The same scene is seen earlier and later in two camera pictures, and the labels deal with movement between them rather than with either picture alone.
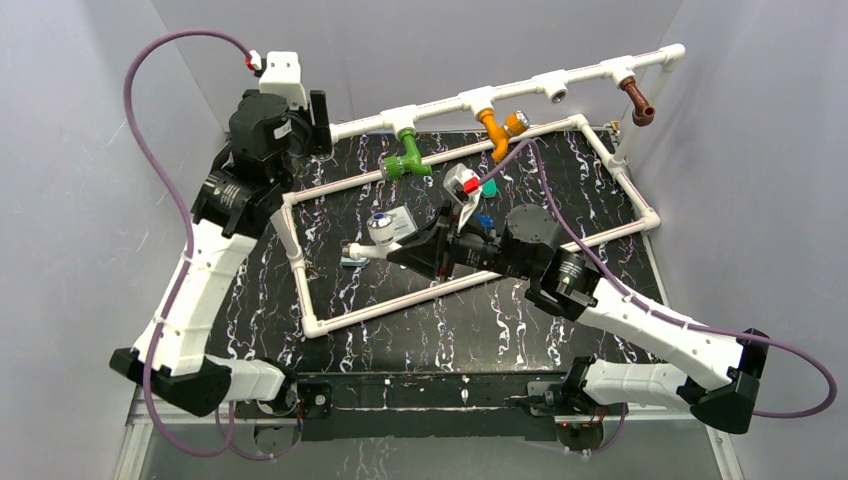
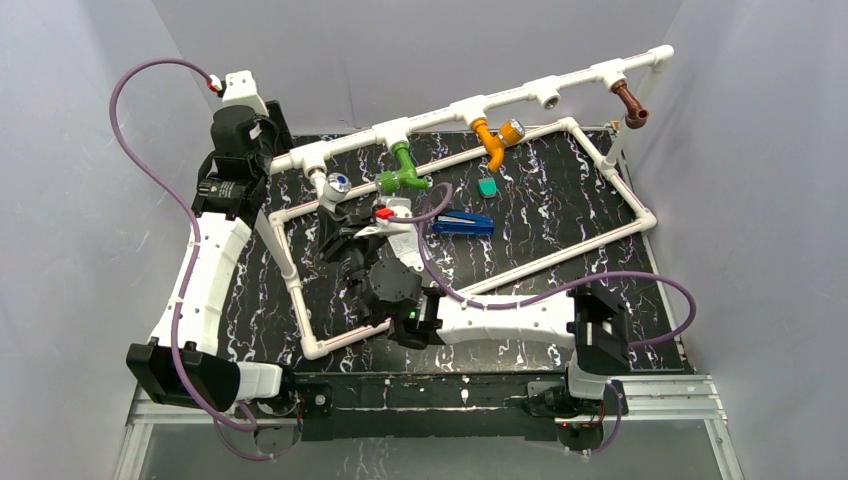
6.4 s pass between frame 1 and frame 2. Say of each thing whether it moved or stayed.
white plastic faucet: moved
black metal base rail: stayed
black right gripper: moved
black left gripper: moved
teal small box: stayed
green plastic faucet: moved
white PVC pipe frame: moved
